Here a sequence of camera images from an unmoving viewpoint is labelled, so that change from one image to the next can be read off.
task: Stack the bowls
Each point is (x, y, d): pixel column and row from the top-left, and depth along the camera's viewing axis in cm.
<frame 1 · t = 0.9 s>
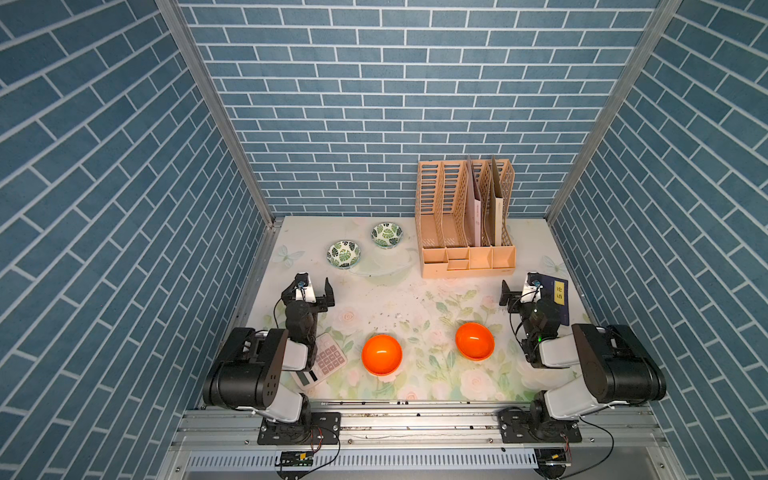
left hand: (318, 279, 89), fingers open
right hand: (524, 282, 91), fingers open
green leaf bowl near: (344, 254, 110), point 2 cm above the table
green leaf bowl far: (387, 235, 116), point 2 cm above the table
orange bowl left: (382, 354, 86), point 2 cm above the table
orange bowl right: (475, 341, 89), point 2 cm above the table
pink calculator: (330, 359, 86), on the table
beige desk file organizer: (462, 211, 107), point 15 cm above the table

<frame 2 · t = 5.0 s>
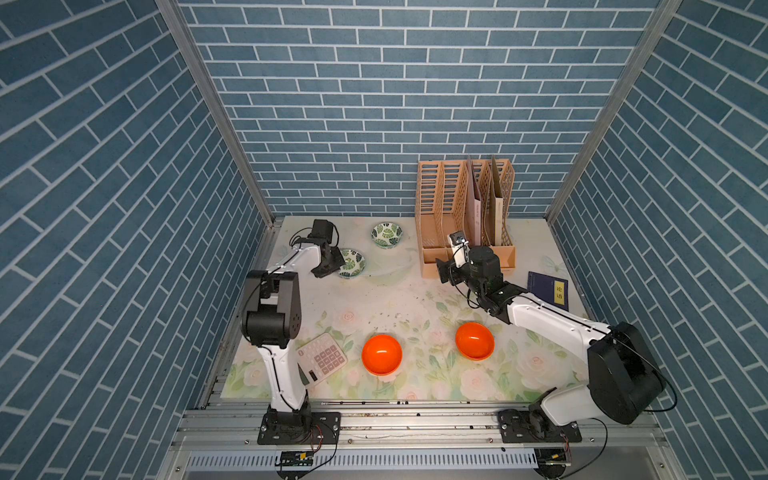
left hand: (343, 263, 101), fingers closed
right hand: (453, 254, 87), fingers open
green leaf bowl near: (354, 263, 107), point 2 cm above the table
the other named things where they were.

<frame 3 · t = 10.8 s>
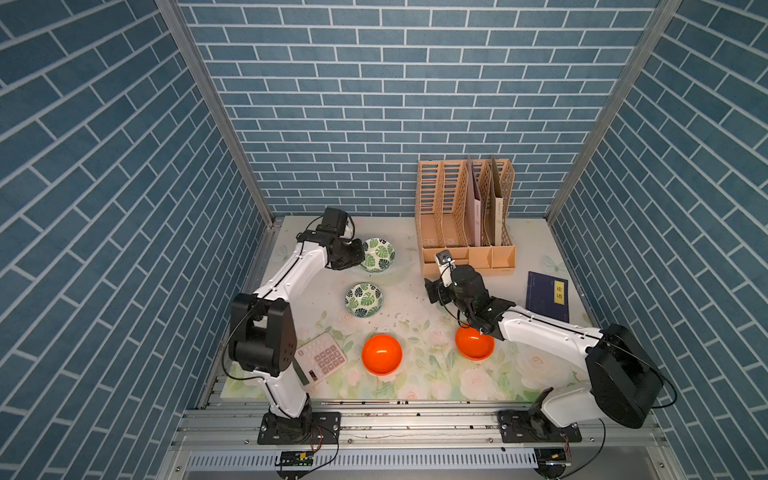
left hand: (370, 256, 90), fingers closed
right hand: (441, 274, 87), fingers open
green leaf bowl near: (364, 300, 98), on the table
green leaf bowl far: (379, 255, 95), point 13 cm above the table
the other named things where they were.

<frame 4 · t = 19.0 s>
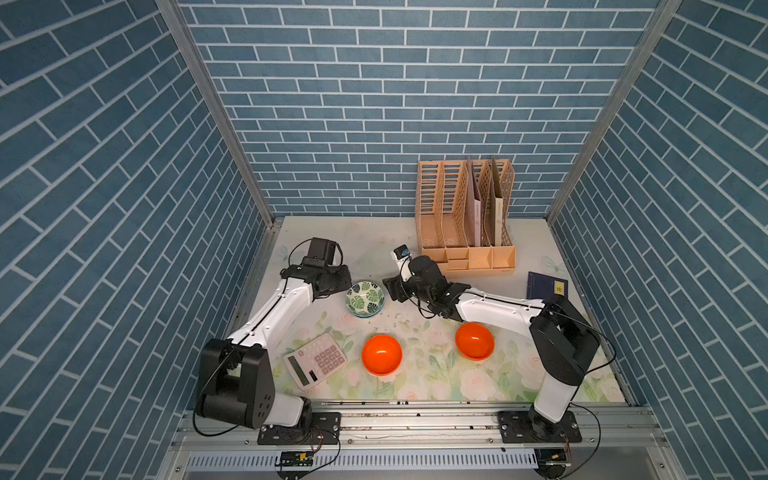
left hand: (353, 278, 87), fingers open
right hand: (394, 276, 88), fingers open
green leaf bowl far: (365, 299, 98), point 2 cm above the table
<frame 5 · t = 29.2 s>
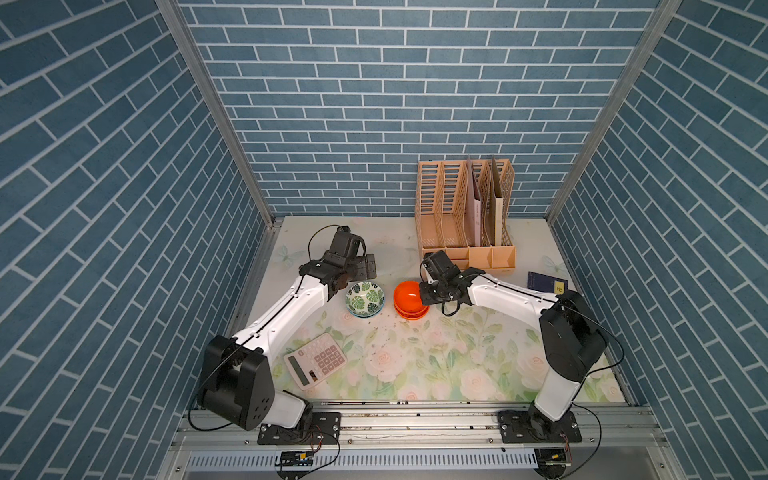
left hand: (366, 264, 86), fingers open
right hand: (424, 294, 92), fingers closed
orange bowl left: (409, 303, 91), point 7 cm above the table
orange bowl right: (408, 284, 93), point 10 cm above the table
